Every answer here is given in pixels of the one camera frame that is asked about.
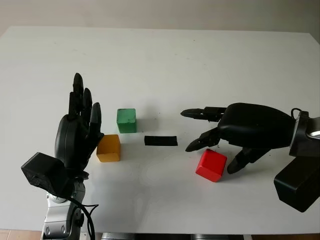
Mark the red wooden cube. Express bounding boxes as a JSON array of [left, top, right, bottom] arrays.
[[195, 148, 228, 183]]

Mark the green wooden cube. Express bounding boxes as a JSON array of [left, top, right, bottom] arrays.
[[116, 108, 138, 134]]

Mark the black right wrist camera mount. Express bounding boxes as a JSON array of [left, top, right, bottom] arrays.
[[273, 156, 320, 213]]

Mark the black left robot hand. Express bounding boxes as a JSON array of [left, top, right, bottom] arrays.
[[54, 72, 105, 172]]

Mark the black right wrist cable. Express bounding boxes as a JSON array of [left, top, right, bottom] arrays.
[[290, 107, 303, 119]]

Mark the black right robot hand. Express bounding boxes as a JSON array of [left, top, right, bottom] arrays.
[[180, 102, 295, 175]]

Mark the yellow wooden cube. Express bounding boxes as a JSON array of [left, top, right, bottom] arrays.
[[96, 134, 121, 163]]

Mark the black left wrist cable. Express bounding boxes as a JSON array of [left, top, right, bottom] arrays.
[[66, 197, 100, 240]]

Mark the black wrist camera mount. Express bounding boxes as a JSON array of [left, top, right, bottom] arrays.
[[273, 156, 320, 213], [20, 151, 74, 199]]

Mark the black tape strip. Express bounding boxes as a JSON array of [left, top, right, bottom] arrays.
[[144, 135, 179, 147]]

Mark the dark grey robot torso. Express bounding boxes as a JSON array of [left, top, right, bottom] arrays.
[[99, 232, 253, 240]]

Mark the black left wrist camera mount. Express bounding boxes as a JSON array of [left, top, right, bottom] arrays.
[[20, 151, 74, 199]]

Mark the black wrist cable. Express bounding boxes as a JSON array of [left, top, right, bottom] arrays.
[[290, 107, 303, 119], [66, 197, 100, 240]]

